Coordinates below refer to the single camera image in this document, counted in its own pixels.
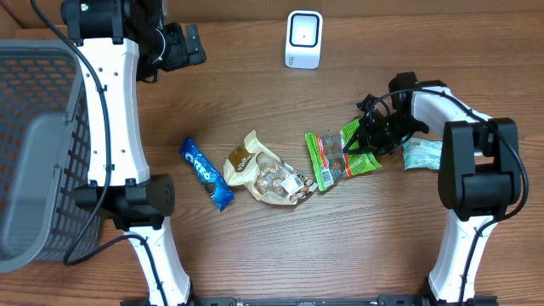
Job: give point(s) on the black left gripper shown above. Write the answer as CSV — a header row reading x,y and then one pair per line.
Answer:
x,y
181,57

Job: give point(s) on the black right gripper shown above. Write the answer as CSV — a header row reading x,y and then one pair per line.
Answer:
x,y
365,139

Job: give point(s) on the mint green snack pack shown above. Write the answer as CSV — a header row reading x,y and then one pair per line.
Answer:
x,y
422,153

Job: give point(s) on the green candy snack bag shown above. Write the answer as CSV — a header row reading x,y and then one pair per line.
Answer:
x,y
330,163

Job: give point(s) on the beige nut snack bag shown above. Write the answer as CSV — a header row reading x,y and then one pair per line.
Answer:
x,y
267,177

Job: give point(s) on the blue Oreo cookie pack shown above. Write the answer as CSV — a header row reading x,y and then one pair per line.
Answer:
x,y
210,178

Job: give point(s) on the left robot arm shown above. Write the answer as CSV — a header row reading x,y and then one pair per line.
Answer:
x,y
120,43

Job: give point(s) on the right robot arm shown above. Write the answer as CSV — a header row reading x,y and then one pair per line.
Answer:
x,y
482,180

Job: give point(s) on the white barcode scanner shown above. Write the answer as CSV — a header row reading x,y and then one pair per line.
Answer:
x,y
303,39

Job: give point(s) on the grey plastic mesh basket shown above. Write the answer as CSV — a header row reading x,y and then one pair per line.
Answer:
x,y
45,151

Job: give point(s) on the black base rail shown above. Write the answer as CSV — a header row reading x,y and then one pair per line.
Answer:
x,y
383,300

